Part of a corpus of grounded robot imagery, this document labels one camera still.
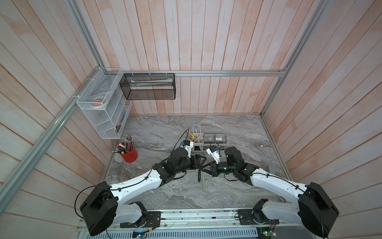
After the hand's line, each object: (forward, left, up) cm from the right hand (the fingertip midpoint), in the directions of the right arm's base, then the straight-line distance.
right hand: (201, 168), depth 77 cm
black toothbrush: (+1, +1, -13) cm, 13 cm away
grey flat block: (+6, -44, -12) cm, 46 cm away
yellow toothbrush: (+23, +6, 0) cm, 24 cm away
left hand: (+2, -1, +3) cm, 4 cm away
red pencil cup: (+9, +42, -5) cm, 43 cm away
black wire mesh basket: (+55, +36, +14) cm, 67 cm away
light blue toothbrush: (+39, +2, -17) cm, 43 cm away
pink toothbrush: (+36, -1, -13) cm, 39 cm away
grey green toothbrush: (-1, -2, -14) cm, 14 cm away
